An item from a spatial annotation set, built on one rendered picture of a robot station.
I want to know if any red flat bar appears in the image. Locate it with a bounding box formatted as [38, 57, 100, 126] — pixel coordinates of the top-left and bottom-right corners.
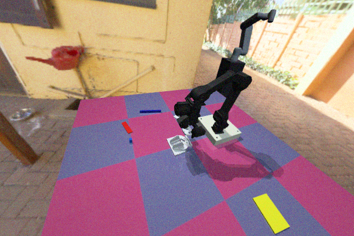
[121, 122, 132, 134]

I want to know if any yellow flat rectangular plate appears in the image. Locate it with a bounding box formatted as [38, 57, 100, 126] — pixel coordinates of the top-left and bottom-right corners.
[252, 194, 290, 234]

